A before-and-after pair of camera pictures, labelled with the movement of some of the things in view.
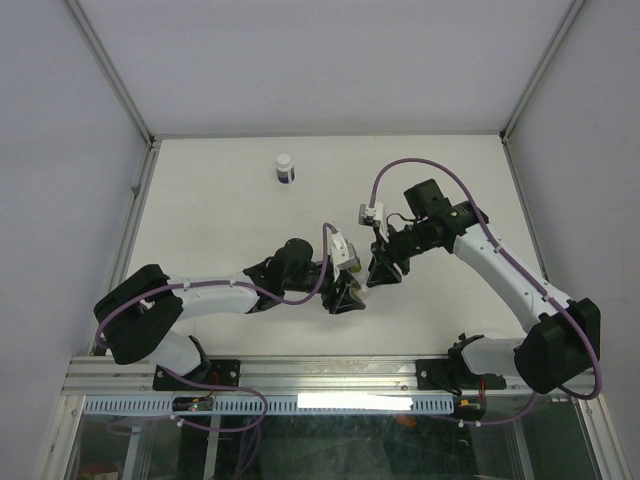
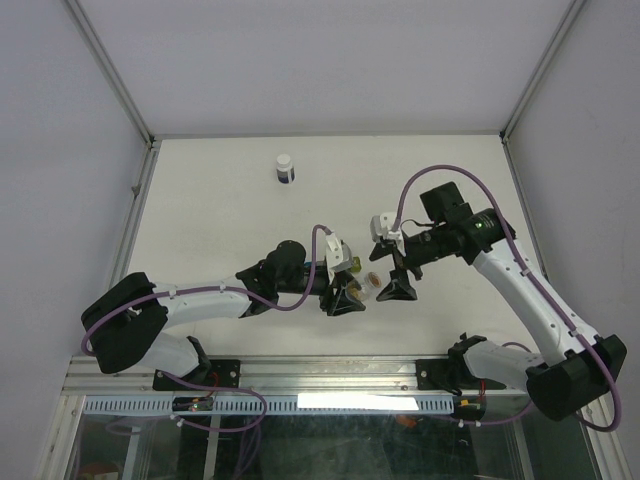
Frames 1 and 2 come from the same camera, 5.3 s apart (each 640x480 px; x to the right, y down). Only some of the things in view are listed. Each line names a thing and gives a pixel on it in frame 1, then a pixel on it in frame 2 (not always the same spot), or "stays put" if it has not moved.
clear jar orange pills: x=358 y=290 stays put
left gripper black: x=338 y=300 stays put
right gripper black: x=382 y=272 -> x=399 y=288
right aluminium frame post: x=569 y=20 stays put
